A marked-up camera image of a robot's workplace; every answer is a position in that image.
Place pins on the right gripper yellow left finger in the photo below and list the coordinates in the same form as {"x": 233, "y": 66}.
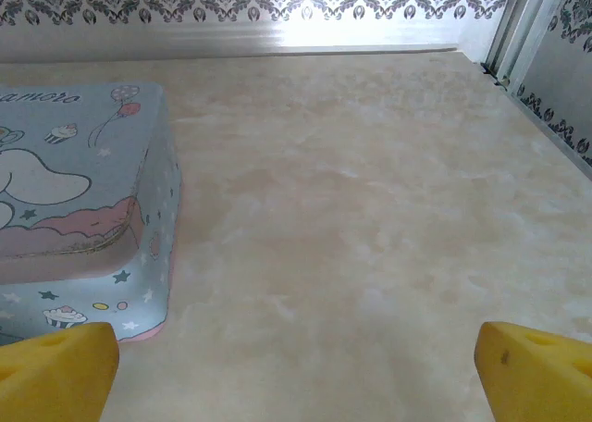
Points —
{"x": 55, "y": 376}

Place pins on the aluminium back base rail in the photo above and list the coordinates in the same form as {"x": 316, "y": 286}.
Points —
{"x": 231, "y": 38}

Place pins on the aluminium side base rail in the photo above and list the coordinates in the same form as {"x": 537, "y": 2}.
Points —
{"x": 555, "y": 135}

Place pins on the aluminium frame post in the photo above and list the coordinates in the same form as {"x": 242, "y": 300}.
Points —
{"x": 527, "y": 24}

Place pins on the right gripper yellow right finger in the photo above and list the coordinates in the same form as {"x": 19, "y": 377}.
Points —
{"x": 536, "y": 380}

